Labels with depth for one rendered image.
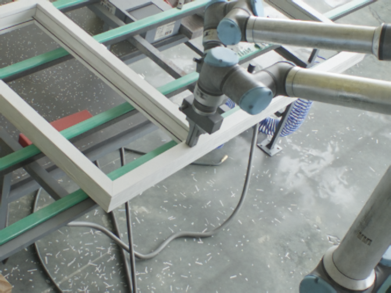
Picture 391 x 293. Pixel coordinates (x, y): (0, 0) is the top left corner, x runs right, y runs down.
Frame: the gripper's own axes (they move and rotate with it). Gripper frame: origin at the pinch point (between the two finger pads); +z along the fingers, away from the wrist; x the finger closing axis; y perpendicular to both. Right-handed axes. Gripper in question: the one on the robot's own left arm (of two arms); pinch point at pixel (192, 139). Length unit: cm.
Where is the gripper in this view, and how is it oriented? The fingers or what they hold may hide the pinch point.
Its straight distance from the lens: 225.1
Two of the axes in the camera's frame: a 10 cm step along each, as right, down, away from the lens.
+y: -6.5, 3.8, -6.5
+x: 7.1, 6.0, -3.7
